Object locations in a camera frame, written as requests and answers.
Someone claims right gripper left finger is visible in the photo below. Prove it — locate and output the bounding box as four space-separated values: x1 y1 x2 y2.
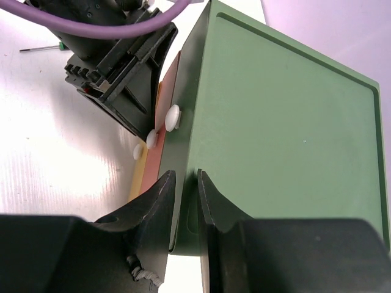
1 171 176 292

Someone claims green top drawer box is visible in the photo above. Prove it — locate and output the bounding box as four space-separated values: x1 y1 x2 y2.
160 1 389 256

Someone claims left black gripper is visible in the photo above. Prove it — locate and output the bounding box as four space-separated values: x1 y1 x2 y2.
24 1 178 140

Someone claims yellow bottom drawer box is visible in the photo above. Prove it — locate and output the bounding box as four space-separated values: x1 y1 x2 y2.
128 81 163 202

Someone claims orange drawer box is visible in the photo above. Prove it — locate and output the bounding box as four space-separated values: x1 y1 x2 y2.
139 51 181 194

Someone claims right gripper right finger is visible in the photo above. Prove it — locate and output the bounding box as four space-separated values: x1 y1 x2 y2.
197 170 390 292

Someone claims slim green screwdriver left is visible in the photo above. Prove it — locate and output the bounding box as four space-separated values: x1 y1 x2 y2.
19 42 68 53

